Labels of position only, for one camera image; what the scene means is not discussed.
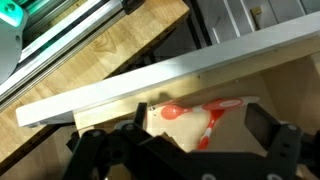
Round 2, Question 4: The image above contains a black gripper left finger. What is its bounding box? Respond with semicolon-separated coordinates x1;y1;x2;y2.
114;102;148;134

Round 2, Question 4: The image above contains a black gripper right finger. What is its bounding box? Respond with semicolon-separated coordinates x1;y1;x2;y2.
244;102;303;168

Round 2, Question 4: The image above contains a wooden drawer with white front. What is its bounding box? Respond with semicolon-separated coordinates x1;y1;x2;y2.
15;11;320;180

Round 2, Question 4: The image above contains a wooden robot bench top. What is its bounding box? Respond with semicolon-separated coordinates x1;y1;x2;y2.
0;0;190;164

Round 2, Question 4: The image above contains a white lower cabinet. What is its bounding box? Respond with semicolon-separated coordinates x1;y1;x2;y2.
196;0;320;46

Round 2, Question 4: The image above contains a brass cabinet handle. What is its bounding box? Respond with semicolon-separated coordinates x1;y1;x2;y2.
250;6;263;30

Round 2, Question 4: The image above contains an aluminium frame rail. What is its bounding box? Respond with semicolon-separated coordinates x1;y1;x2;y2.
0;0;148;113

